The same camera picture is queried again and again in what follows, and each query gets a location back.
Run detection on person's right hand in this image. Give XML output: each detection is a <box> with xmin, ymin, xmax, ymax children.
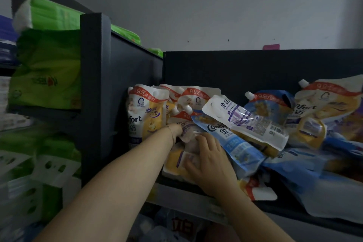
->
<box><xmin>184</xmin><ymin>132</ymin><xmax>239</xmax><ymax>197</ymax></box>

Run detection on person's left hand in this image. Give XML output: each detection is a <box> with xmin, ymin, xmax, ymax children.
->
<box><xmin>167</xmin><ymin>123</ymin><xmax>183</xmax><ymax>144</ymax></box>

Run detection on dark metal shelf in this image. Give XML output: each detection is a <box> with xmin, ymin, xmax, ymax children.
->
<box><xmin>80</xmin><ymin>13</ymin><xmax>363</xmax><ymax>242</ymax></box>

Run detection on group of Chaoneng floral pouches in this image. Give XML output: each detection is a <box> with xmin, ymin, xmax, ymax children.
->
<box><xmin>158</xmin><ymin>74</ymin><xmax>363</xmax><ymax>224</ymax></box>

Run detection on person's left forearm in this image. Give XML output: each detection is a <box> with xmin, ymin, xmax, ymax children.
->
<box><xmin>33</xmin><ymin>125</ymin><xmax>175</xmax><ymax>242</ymax></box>

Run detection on person's right forearm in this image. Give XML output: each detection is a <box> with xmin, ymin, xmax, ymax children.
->
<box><xmin>217</xmin><ymin>182</ymin><xmax>295</xmax><ymax>242</ymax></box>

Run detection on white refill pouch red lettering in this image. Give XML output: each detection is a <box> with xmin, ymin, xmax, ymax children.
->
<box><xmin>154</xmin><ymin>208</ymin><xmax>210</xmax><ymax>242</ymax></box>

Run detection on green toilet paper pack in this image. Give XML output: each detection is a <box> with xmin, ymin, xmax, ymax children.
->
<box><xmin>29</xmin><ymin>137</ymin><xmax>83</xmax><ymax>188</ymax></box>
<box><xmin>0</xmin><ymin>130</ymin><xmax>33</xmax><ymax>178</ymax></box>

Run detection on large green tissue pack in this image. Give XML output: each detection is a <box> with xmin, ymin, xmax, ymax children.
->
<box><xmin>8</xmin><ymin>29</ymin><xmax>83</xmax><ymax>109</ymax></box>

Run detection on stack of white boxes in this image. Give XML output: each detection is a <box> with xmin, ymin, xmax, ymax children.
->
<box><xmin>0</xmin><ymin>76</ymin><xmax>33</xmax><ymax>132</ymax></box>

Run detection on green and white tissue pack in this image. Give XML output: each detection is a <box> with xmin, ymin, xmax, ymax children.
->
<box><xmin>12</xmin><ymin>0</ymin><xmax>85</xmax><ymax>32</ymax></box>

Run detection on white toilet paper packs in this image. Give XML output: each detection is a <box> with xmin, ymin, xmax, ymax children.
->
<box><xmin>0</xmin><ymin>176</ymin><xmax>63</xmax><ymax>242</ymax></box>

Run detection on stack of blue packs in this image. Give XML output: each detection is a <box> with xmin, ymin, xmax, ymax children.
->
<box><xmin>0</xmin><ymin>15</ymin><xmax>20</xmax><ymax>65</ymax></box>

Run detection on thin chain bracelet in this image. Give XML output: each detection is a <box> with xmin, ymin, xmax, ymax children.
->
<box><xmin>165</xmin><ymin>125</ymin><xmax>175</xmax><ymax>144</ymax></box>

